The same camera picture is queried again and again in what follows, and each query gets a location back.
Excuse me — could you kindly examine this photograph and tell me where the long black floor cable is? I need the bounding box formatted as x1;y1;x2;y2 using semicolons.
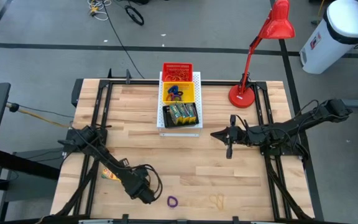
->
103;0;148;80

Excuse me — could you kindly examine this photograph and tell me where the red rubber band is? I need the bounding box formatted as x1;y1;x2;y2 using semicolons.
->
166;70;190;82
166;70;191;82

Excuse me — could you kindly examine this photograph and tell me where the black plastic basket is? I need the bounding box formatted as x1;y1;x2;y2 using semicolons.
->
162;102;200;129

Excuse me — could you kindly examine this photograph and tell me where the large yellow red crayon box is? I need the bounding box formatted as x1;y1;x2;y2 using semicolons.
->
100;167;121;182

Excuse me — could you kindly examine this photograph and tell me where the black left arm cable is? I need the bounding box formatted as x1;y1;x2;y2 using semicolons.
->
73;126;163;202

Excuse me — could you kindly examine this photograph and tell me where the blue green crayon box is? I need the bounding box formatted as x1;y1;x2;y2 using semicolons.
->
168;104;182;126

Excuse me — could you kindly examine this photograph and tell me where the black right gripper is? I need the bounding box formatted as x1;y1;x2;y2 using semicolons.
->
210;115;260;159

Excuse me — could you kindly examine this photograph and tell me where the white yellow cable bundle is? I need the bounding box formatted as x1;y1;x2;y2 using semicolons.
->
87;0;112;22

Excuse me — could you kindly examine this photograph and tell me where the yellow green crayon box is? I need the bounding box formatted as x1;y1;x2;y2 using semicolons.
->
175;103;190;125
183;103;198;124

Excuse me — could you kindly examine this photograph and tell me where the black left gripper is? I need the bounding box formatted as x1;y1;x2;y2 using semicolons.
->
119;157;157;205

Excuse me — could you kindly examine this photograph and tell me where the yellow plastic basket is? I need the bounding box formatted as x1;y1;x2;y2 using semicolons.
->
162;81;196;105

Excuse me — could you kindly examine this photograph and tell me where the red desk lamp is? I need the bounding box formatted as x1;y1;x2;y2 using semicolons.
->
227;0;296;109

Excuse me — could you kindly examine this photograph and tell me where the white perforated metal shelf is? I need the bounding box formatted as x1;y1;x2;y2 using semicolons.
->
156;71;204;138

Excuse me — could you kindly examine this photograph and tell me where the yellow cord with black ball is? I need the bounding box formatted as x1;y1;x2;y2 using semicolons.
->
6;102;73;129

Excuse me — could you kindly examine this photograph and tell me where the orange rubber band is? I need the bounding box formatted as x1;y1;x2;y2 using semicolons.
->
174;70;191;82
165;70;186;82

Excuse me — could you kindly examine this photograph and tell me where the red plastic basket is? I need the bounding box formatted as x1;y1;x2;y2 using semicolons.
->
162;62;195;83

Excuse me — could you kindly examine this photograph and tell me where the white trash can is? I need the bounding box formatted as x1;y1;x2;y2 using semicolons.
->
299;0;358;75

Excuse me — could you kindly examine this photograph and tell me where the black coiled floor cable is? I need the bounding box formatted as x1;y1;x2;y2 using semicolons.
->
124;4;145;27

